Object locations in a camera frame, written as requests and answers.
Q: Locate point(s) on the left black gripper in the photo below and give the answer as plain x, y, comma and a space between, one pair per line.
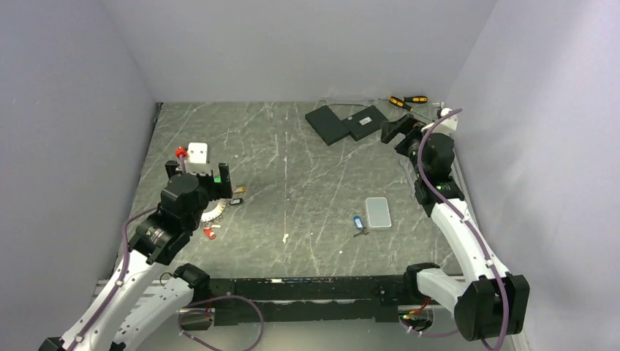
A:
217, 189

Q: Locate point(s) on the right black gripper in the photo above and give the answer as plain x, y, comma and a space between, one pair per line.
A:
407, 125

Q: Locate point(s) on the metal keyring with keys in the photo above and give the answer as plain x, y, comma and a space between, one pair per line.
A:
214, 213

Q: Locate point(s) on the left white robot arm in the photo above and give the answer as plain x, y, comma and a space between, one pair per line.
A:
112, 321

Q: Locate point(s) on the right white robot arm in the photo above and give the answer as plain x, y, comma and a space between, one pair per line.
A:
490, 302

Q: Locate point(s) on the small black box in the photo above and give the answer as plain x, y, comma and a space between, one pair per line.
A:
365, 122

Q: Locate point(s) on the orange black screwdriver front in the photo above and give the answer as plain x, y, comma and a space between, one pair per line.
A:
410, 109

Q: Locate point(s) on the orange black screwdriver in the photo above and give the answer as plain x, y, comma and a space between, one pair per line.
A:
406, 100
410, 109

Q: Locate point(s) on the silver wrench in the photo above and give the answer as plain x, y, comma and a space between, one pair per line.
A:
408, 170

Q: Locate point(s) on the orange black screwdriver back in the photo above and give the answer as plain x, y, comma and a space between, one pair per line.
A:
406, 100

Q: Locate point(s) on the large black box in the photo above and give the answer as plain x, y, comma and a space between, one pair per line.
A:
327, 125

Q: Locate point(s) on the grey rectangular tin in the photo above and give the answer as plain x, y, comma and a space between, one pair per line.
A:
378, 212

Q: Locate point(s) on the blue tagged key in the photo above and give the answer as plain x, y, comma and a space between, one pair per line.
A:
360, 227

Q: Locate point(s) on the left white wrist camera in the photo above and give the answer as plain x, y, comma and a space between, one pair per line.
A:
198, 159

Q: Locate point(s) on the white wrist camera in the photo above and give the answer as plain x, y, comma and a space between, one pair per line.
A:
198, 159
446, 127

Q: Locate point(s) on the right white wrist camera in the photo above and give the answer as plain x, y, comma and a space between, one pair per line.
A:
446, 127

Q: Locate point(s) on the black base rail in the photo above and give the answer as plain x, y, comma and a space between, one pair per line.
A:
381, 298

